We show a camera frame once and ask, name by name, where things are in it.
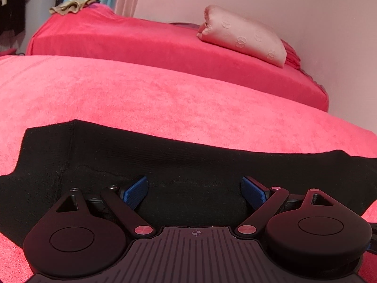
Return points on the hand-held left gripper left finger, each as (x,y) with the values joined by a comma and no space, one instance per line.
(136,193)

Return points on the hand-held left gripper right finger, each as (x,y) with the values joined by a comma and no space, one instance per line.
(252,193)

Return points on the black pants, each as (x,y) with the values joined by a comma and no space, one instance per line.
(182,162)

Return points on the pink fleece blanket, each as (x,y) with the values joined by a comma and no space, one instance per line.
(132,94)

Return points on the folded red cloth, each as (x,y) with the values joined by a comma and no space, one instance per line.
(293,60)

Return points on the red covered bed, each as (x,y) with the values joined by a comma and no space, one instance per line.
(147,44)

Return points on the pink patterned pillow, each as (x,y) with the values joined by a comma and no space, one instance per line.
(244,38)

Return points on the beige crumpled cloth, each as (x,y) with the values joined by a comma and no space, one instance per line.
(73,6)

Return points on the hanging dark clothes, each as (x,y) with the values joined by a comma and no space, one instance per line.
(13,6)

